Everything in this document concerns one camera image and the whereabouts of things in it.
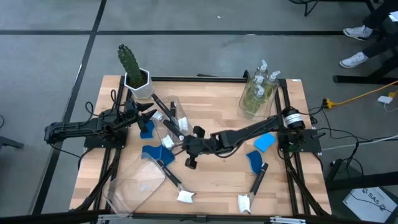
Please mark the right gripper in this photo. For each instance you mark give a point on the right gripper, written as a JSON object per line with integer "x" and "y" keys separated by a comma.
{"x": 202, "y": 146}

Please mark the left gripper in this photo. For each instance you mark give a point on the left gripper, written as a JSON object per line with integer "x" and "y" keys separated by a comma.
{"x": 132, "y": 113}

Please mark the blue cloth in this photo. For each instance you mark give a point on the blue cloth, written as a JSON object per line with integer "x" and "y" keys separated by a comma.
{"x": 148, "y": 130}
{"x": 168, "y": 157}

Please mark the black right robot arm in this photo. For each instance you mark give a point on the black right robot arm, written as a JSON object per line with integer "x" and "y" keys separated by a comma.
{"x": 248, "y": 132}

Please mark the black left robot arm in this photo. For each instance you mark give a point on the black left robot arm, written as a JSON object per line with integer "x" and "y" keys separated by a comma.
{"x": 71, "y": 127}

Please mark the green cactus in white pot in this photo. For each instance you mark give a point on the green cactus in white pot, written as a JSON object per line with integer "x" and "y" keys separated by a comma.
{"x": 138, "y": 88}

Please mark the clear plastic bin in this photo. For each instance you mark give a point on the clear plastic bin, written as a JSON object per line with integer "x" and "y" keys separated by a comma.
{"x": 265, "y": 110}
{"x": 181, "y": 109}
{"x": 133, "y": 189}

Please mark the black stand foot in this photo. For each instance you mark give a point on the black stand foot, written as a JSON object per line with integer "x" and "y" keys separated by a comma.
{"x": 11, "y": 143}

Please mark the black power plug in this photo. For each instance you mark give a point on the black power plug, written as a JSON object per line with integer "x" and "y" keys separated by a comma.
{"x": 326, "y": 103}

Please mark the black table base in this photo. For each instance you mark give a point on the black table base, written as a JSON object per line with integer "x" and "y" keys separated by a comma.
{"x": 357, "y": 79}

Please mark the black metal floor beam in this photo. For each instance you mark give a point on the black metal floor beam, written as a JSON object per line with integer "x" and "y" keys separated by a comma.
{"x": 367, "y": 181}

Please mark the person's foot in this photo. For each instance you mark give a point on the person's foot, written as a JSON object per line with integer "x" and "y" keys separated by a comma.
{"x": 353, "y": 61}
{"x": 357, "y": 32}

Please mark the white SA5 label sheet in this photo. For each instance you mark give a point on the white SA5 label sheet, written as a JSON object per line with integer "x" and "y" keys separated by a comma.
{"x": 370, "y": 203}

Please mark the white power adapter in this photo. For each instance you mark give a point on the white power adapter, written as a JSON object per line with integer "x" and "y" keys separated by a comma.
{"x": 385, "y": 99}

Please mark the person's leg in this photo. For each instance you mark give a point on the person's leg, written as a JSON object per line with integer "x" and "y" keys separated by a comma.
{"x": 381, "y": 46}
{"x": 377, "y": 17}

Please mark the black aluminium table frame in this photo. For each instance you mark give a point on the black aluminium table frame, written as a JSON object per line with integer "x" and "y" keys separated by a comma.
{"x": 202, "y": 79}

